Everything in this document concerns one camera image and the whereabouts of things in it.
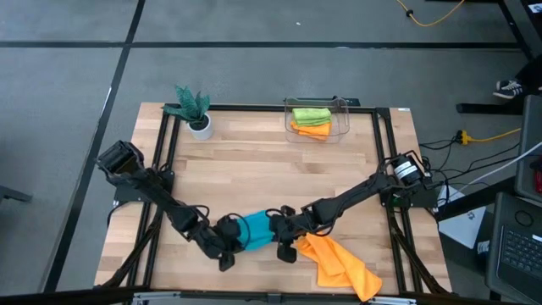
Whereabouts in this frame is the silver aluminium bar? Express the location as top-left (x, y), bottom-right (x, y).
top-left (130, 290), bottom-right (418, 305)

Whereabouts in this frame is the yellow extension cord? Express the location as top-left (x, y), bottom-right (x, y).
top-left (455, 127), bottom-right (522, 146)

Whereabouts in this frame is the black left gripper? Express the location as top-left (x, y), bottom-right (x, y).
top-left (206, 215), bottom-right (247, 258)

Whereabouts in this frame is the green microfiber towel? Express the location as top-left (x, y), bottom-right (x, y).
top-left (291, 107), bottom-right (333, 127)

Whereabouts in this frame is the clear plastic bin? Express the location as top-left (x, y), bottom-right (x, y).
top-left (283, 96), bottom-right (351, 144)

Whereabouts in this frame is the dark grey laptop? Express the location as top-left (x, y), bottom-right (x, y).
top-left (485, 192), bottom-right (542, 304)

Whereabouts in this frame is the white cardboard box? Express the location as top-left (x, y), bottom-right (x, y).
top-left (437, 185), bottom-right (487, 250)

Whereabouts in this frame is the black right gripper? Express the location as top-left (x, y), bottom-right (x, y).
top-left (267, 207), bottom-right (312, 245)

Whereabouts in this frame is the teal microfiber towel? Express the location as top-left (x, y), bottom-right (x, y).
top-left (236, 210), bottom-right (276, 252)

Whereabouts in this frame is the dark grey equipment box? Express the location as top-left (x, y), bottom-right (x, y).
top-left (514, 95), bottom-right (542, 203)

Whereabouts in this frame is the black aluminium table frame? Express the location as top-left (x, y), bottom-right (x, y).
top-left (95, 96), bottom-right (452, 300)

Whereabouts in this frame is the yellow cable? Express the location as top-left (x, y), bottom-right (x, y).
top-left (395, 0), bottom-right (466, 28)

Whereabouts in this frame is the black cable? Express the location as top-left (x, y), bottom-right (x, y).
top-left (418, 135), bottom-right (522, 187)

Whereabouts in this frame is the green artificial plant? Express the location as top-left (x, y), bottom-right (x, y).
top-left (162, 83), bottom-right (212, 128)

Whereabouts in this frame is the person's leg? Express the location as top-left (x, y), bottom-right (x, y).
top-left (515, 54), bottom-right (542, 92)

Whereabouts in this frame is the person's shoe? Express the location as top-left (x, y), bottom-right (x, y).
top-left (493, 79), bottom-right (527, 101)

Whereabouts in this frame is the black desk frame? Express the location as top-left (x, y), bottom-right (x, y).
top-left (456, 0), bottom-right (542, 115)

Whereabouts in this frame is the grey furniture foot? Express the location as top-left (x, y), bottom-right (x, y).
top-left (0, 185), bottom-right (33, 203)

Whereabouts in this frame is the white plant pot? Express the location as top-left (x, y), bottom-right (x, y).
top-left (187, 113), bottom-right (214, 141)

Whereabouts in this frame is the white cable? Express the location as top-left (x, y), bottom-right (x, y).
top-left (459, 141), bottom-right (542, 191)

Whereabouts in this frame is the orange microfiber towel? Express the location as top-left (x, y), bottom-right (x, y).
top-left (290, 120), bottom-right (332, 141)
top-left (294, 232), bottom-right (384, 303)

